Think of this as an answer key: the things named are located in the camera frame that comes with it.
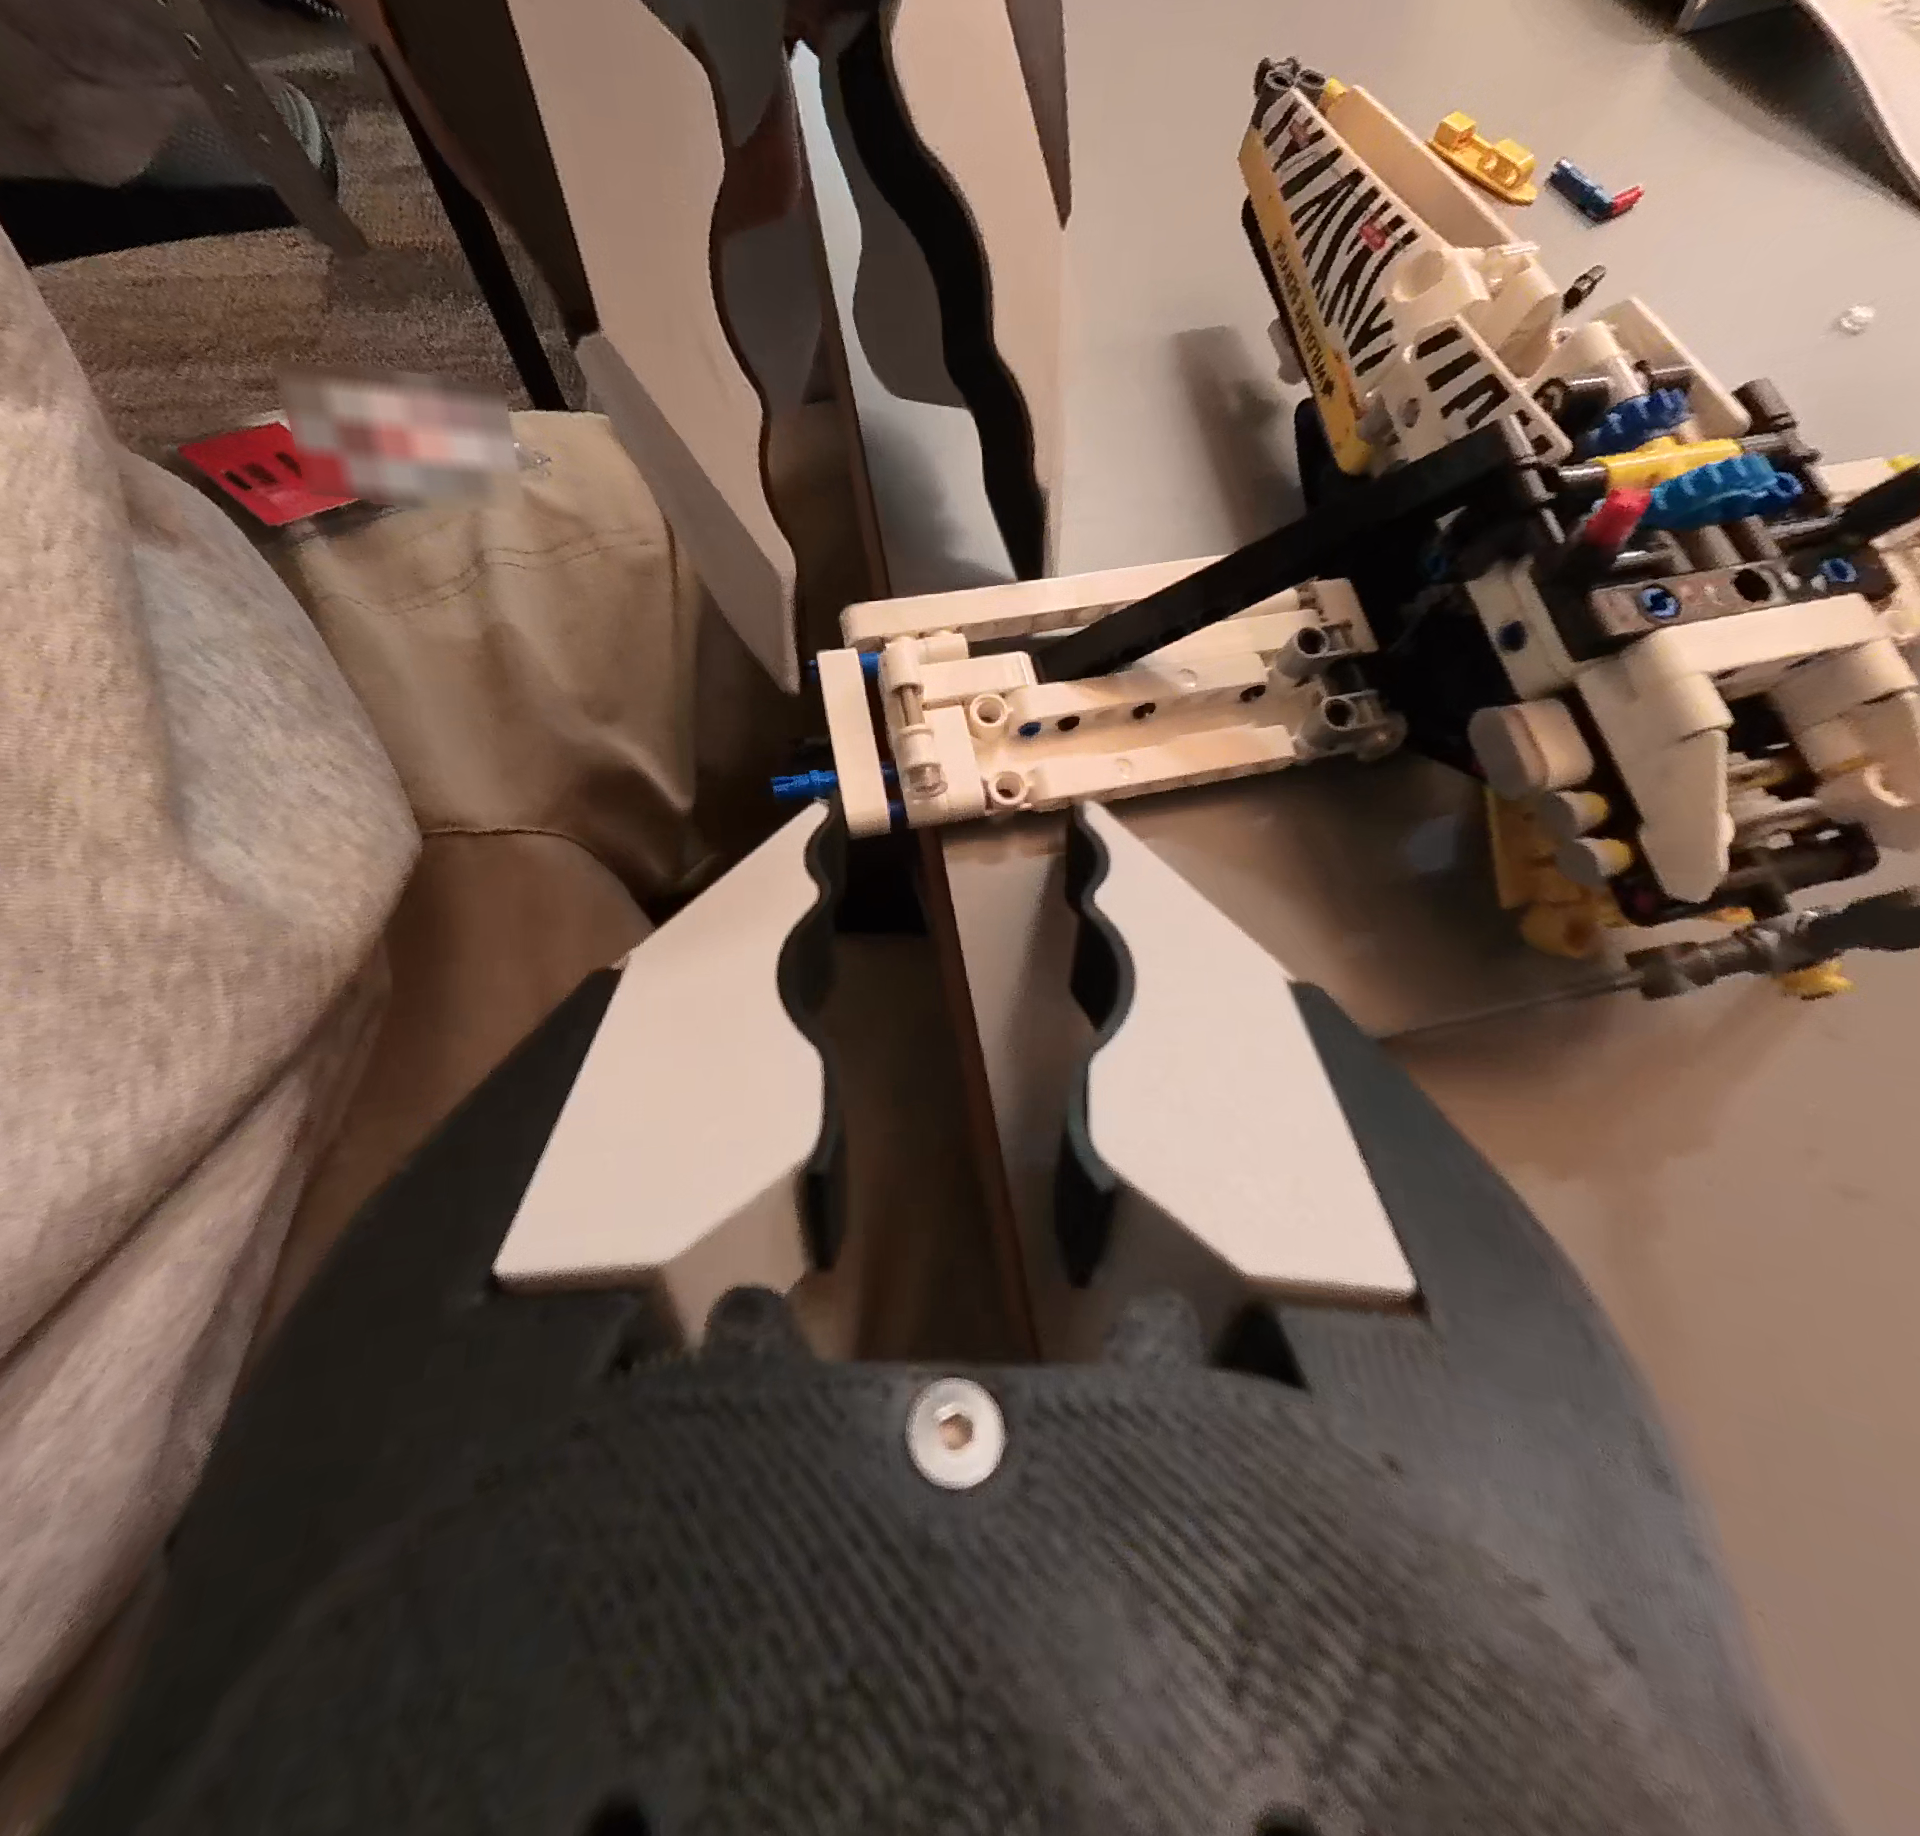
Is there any yellow lego wing tip piece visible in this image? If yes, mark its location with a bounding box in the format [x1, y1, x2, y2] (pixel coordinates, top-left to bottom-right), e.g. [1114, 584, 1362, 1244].
[1424, 114, 1540, 204]

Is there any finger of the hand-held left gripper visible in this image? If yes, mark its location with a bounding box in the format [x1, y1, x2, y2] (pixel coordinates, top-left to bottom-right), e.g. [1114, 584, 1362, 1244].
[491, 0, 805, 696]
[831, 0, 1078, 592]

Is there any lego instruction booklet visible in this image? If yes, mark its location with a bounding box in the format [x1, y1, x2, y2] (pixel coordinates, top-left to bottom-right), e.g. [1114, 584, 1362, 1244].
[1523, 0, 1920, 209]

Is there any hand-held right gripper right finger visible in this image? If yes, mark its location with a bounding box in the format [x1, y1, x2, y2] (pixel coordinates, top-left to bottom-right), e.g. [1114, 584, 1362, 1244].
[1052, 800, 1418, 1329]

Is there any red white badge card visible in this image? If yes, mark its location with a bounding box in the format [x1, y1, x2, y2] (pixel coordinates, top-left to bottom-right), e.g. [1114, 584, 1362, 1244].
[180, 424, 362, 531]

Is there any zebra striped lego plane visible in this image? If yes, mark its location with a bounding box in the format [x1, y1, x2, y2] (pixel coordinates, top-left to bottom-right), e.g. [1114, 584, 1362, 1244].
[774, 58, 1920, 1001]

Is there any grey perforated strap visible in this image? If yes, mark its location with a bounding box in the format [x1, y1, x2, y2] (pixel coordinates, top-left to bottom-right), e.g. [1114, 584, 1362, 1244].
[111, 0, 370, 259]

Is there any grey sweatshirt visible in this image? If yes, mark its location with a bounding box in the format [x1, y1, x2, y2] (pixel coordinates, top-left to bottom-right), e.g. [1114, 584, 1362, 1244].
[0, 234, 426, 1643]

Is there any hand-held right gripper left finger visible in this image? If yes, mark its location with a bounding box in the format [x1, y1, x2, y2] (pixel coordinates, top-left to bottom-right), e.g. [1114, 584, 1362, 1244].
[491, 800, 851, 1335]

